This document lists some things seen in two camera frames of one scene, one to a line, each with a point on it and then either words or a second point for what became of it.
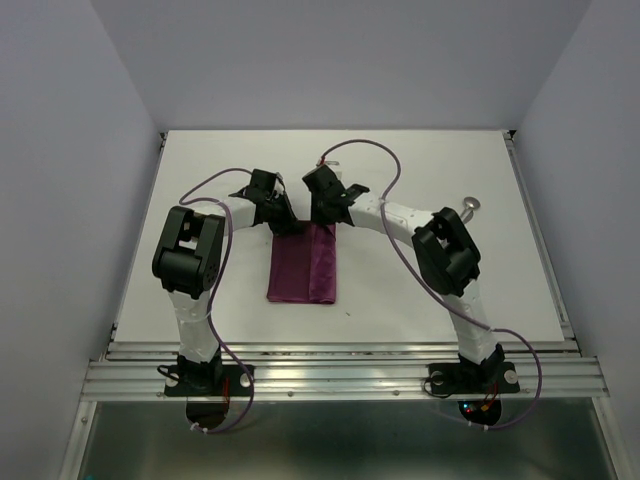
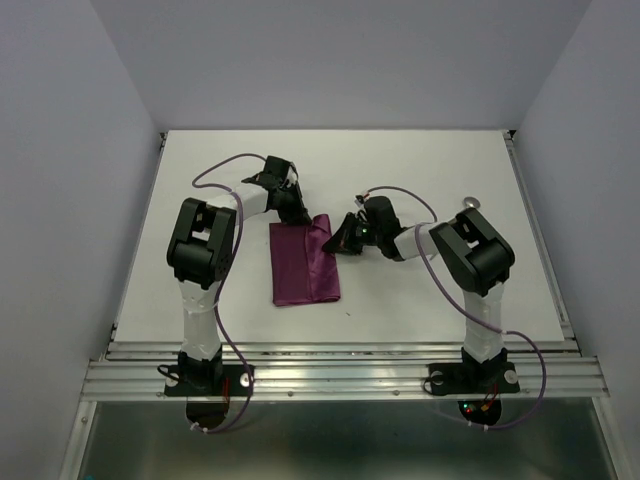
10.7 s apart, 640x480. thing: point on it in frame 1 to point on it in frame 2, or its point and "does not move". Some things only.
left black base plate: [208, 380] does not move
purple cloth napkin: [303, 265] does not move
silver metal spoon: [470, 203] does not move
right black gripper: [317, 218] to [341, 241]
